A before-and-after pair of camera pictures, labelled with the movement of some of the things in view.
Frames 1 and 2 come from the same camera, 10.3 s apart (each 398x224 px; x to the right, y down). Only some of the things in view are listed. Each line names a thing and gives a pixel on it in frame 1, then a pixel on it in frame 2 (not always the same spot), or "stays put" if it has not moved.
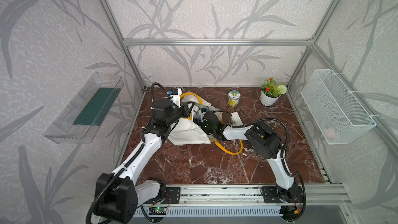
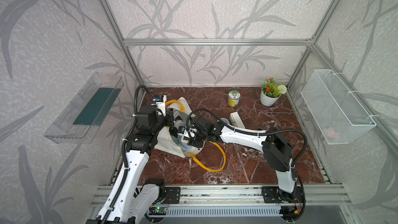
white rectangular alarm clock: x=236 y=119 stays put
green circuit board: x=157 y=210 stays put
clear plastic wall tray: x=80 y=121 stays put
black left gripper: x=185 y=111 -> x=168 y=117
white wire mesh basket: x=337 y=113 stays put
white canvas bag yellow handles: x=185 y=132 -> x=174 y=139
